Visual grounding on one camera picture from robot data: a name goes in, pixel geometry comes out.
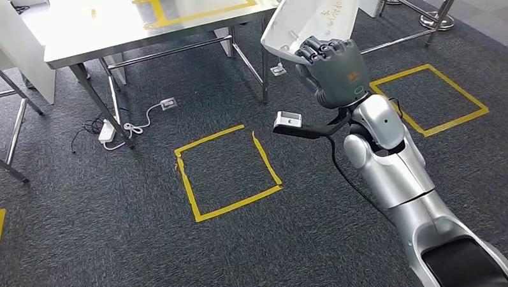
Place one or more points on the yellow floor tape outline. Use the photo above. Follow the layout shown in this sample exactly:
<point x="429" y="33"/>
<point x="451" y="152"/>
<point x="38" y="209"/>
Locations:
<point x="188" y="187"/>

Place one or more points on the grey floor socket box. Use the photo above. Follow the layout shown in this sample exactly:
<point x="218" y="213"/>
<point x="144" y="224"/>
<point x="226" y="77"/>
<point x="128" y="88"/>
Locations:
<point x="168" y="104"/>
<point x="278" y="70"/>

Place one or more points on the stainless steel workbench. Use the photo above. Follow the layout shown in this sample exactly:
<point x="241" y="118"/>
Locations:
<point x="106" y="25"/>

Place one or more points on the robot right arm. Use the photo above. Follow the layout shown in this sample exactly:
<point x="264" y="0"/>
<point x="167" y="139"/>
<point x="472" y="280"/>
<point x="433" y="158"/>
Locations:
<point x="394" y="175"/>

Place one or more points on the white pointed plastic part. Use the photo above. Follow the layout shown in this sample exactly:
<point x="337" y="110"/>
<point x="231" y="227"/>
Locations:
<point x="308" y="14"/>

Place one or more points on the stainless steel table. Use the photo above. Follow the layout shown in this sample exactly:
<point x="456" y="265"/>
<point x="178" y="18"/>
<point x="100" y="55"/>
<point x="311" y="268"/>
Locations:
<point x="17" y="129"/>

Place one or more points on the white power strip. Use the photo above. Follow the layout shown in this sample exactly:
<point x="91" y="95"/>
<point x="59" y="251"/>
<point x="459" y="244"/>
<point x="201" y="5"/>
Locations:
<point x="107" y="131"/>

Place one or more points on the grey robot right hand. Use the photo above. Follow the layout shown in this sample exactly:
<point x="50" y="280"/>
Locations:
<point x="340" y="76"/>

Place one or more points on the white panel table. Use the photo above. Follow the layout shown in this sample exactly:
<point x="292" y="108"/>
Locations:
<point x="18" y="53"/>

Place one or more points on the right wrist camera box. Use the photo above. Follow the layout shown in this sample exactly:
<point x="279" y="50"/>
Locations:
<point x="289" y="119"/>

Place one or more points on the chrome rail barrier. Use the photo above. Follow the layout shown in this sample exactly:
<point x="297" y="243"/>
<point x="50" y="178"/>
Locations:
<point x="437" y="20"/>

